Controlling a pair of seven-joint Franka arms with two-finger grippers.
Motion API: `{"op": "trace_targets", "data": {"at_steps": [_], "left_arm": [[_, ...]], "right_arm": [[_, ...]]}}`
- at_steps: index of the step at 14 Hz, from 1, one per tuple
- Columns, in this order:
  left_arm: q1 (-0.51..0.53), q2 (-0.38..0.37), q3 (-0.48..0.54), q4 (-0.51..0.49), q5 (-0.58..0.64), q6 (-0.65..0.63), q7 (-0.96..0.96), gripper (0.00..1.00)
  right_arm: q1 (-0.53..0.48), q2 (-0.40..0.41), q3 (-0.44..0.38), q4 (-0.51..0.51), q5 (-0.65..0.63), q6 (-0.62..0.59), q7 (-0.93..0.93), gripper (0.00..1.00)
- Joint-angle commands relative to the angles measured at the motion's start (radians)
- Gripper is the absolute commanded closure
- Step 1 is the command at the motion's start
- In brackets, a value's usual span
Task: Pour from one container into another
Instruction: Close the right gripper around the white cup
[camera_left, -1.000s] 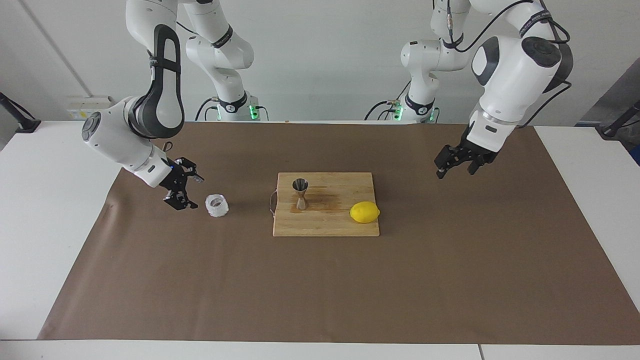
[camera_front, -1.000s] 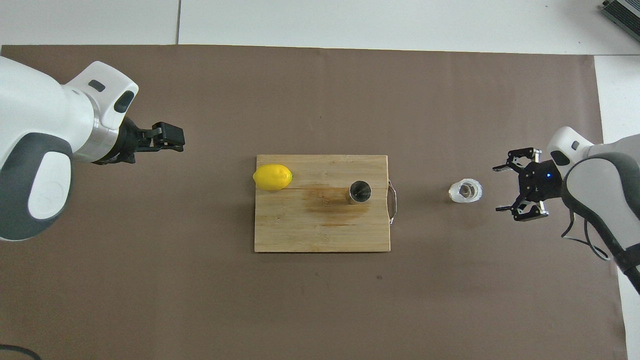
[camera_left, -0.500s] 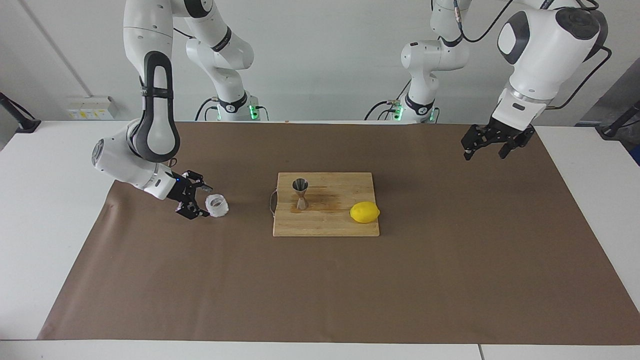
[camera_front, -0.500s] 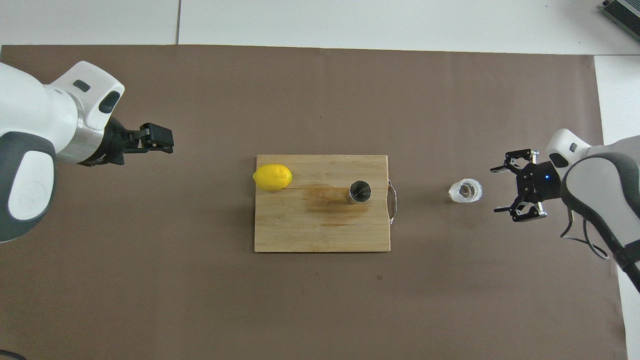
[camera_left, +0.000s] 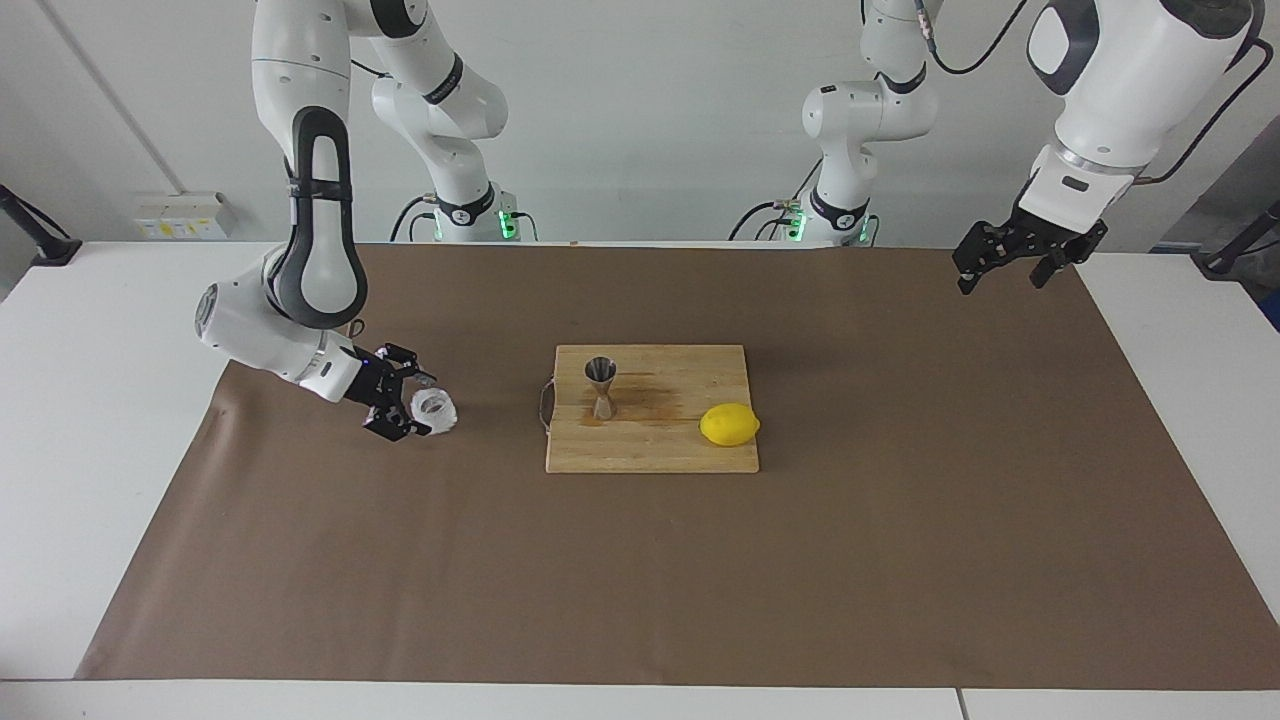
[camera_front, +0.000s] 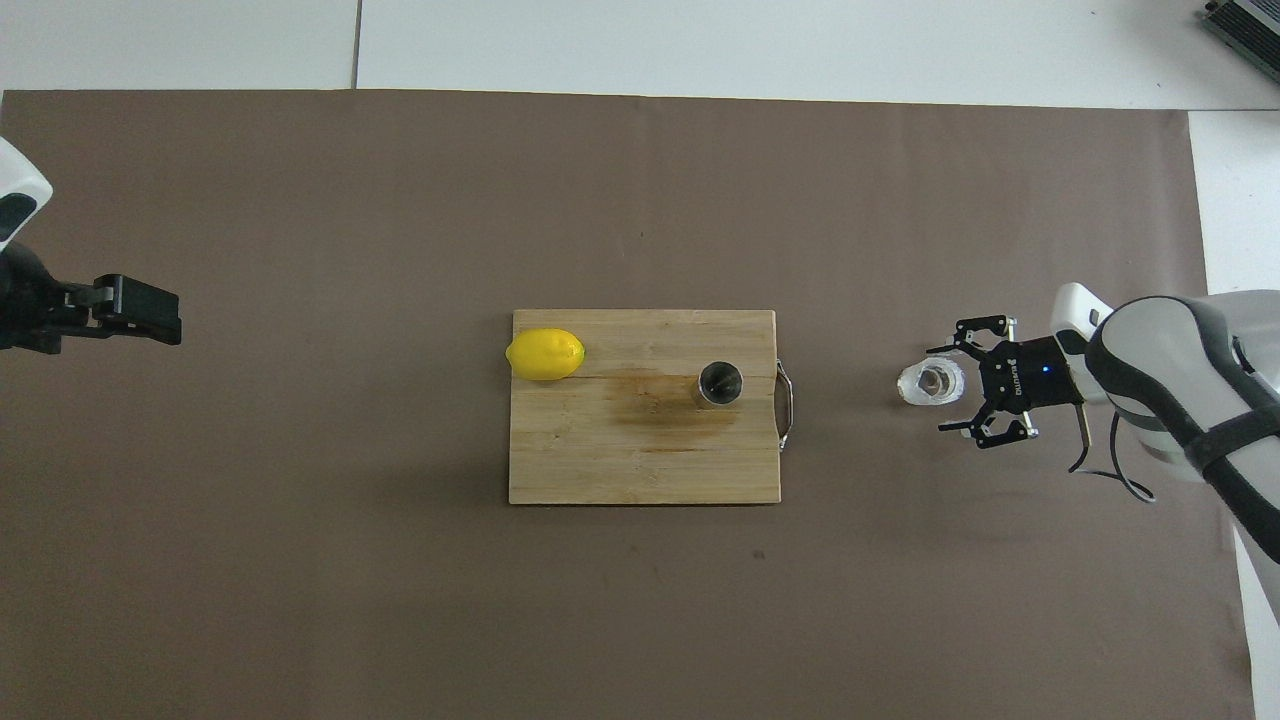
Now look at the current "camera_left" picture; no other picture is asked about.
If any yellow lemon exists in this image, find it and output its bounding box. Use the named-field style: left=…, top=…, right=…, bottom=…
left=699, top=403, right=762, bottom=448

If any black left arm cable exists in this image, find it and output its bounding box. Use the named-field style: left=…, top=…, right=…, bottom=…
left=920, top=0, right=1276, bottom=186

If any black base cable bundle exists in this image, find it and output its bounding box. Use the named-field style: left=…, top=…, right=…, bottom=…
left=390, top=195, right=441, bottom=243
left=728, top=160, right=829, bottom=243

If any steel double jigger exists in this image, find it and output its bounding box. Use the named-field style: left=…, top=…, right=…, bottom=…
left=584, top=356, right=619, bottom=421

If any white wall socket box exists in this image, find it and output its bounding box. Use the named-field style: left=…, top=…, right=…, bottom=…
left=133, top=192, right=233, bottom=241

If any clear faceted glass cup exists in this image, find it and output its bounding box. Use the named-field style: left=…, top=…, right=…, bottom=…
left=410, top=387, right=460, bottom=437

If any black stand foot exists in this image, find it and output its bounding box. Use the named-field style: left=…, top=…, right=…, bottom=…
left=1200, top=200, right=1280, bottom=279
left=0, top=184, right=83, bottom=267

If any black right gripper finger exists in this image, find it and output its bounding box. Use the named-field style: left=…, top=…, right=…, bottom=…
left=362, top=405, right=433, bottom=443
left=378, top=343, right=438, bottom=389

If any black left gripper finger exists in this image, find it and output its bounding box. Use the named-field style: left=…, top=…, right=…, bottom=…
left=952, top=222, right=1023, bottom=296
left=1030, top=225, right=1109, bottom=291

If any brown paper table mat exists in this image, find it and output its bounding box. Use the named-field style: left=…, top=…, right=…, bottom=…
left=75, top=243, right=1280, bottom=691

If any wooden cutting board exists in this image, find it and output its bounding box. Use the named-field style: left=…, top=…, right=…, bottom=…
left=540, top=344, right=760, bottom=475

